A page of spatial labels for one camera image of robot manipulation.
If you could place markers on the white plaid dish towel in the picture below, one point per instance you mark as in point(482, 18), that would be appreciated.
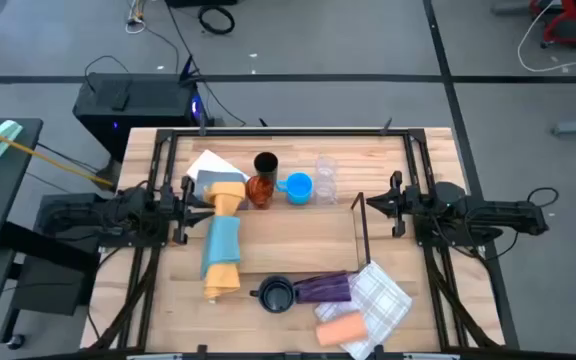
point(383, 300)

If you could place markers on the yellow and blue rolled towels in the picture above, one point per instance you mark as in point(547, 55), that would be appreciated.
point(225, 192)

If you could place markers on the black flat box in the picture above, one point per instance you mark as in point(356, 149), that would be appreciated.
point(198, 2)

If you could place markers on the small black box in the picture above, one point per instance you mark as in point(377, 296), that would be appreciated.
point(120, 97)

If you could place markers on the red and black cart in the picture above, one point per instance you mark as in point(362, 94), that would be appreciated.
point(570, 30)

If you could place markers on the mint green stapler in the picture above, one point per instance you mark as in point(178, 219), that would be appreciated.
point(3, 134)

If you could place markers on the black aluminium table frame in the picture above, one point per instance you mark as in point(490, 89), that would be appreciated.
point(293, 132)

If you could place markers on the light blue towel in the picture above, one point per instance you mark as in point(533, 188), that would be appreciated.
point(220, 245)

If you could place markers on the black tumbler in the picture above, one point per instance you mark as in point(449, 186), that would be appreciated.
point(266, 162)

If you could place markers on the black side desk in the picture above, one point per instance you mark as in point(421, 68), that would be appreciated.
point(3, 200)

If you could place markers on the amber plastic tumbler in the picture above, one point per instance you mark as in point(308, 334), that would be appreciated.
point(259, 191)

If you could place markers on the black floor cabinet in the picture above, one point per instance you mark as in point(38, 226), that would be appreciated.
point(48, 290)

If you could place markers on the black caster wheel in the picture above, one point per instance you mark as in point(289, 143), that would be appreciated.
point(16, 341)

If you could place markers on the purple faceted tumbler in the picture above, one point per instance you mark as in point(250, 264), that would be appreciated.
point(323, 288)

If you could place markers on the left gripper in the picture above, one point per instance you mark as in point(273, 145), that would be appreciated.
point(170, 205)

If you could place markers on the black computer tower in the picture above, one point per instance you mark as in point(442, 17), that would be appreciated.
point(158, 100)

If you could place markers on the black antenna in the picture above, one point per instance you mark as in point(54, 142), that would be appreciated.
point(188, 70)

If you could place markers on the gray folded cloth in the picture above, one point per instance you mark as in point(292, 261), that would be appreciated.
point(218, 176)

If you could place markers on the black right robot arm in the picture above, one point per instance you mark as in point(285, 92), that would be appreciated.
point(498, 215)

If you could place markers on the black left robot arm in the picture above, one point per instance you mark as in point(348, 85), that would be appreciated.
point(83, 215)

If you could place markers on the peach plastic cup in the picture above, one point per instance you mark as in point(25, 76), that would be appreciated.
point(340, 328)

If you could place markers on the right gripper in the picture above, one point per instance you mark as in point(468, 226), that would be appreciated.
point(410, 202)

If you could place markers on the dark blue enamel mug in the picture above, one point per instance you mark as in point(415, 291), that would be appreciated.
point(275, 295)

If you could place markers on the white and grey folded cloth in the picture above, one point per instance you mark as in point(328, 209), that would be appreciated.
point(213, 161)

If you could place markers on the blue plastic mug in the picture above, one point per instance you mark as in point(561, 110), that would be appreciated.
point(298, 189)

